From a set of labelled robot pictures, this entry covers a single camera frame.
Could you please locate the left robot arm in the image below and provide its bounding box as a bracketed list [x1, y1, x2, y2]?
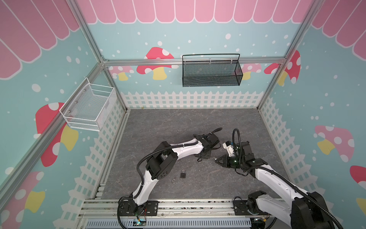
[117, 127, 222, 217]

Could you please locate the black wire mesh basket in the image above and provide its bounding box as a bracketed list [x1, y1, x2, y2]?
[182, 53, 244, 87]

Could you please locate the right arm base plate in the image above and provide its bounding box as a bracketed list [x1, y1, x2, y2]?
[232, 199, 268, 217]

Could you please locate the white wire mesh basket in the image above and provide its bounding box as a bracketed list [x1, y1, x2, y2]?
[59, 78, 117, 132]

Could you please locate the white slotted cable duct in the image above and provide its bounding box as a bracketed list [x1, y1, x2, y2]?
[85, 218, 252, 229]

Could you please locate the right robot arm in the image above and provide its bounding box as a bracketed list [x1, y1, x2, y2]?
[216, 128, 342, 229]

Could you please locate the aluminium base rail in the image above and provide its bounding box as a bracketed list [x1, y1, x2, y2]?
[77, 198, 315, 219]

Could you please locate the green circuit board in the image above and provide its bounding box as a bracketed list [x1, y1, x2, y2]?
[132, 219, 147, 227]
[254, 217, 268, 224]

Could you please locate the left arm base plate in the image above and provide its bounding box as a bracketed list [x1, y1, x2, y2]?
[117, 199, 159, 217]

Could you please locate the left green circuit board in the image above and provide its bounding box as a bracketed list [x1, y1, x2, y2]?
[132, 219, 147, 227]

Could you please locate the black padlock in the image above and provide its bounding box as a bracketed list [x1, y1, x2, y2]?
[180, 169, 186, 179]

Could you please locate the right green circuit board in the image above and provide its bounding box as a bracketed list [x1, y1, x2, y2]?
[254, 217, 268, 224]

